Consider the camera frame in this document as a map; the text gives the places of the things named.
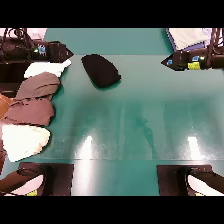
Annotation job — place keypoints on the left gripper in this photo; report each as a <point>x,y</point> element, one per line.
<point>56,51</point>

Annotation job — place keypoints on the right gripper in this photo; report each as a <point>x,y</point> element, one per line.
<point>182,60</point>

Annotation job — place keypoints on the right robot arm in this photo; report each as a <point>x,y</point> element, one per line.
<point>215,60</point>

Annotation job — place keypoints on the white garment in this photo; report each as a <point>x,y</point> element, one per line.
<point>23,141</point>
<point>42,69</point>
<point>188,37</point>

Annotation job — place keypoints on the grey-brown garment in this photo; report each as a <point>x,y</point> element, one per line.
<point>39,86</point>

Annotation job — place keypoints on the black garment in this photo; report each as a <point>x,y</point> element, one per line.
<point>100,71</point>

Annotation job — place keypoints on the brown garment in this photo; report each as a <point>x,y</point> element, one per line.
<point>30,112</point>

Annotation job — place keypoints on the orange-brown garment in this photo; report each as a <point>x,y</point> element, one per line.
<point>4,106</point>

